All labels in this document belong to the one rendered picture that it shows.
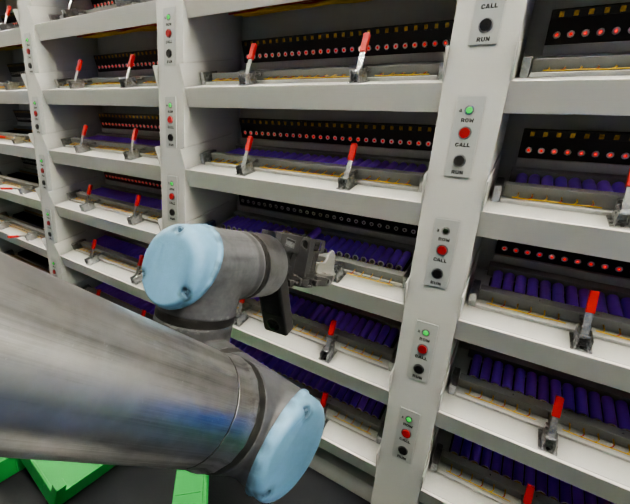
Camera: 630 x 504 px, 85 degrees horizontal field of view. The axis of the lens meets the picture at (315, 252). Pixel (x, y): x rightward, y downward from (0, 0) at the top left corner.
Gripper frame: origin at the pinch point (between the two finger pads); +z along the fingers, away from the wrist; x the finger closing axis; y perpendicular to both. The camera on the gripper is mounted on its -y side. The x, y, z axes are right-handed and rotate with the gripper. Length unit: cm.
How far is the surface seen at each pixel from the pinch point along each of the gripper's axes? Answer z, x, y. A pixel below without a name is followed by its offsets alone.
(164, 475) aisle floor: -1, 31, -58
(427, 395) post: 8.7, -23.0, -18.3
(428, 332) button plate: 5.5, -21.0, -5.8
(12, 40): -7, 133, 52
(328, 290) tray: 5.9, 0.7, -3.6
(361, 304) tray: 6.4, -7.0, -4.5
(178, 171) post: 0.6, 47.0, 16.2
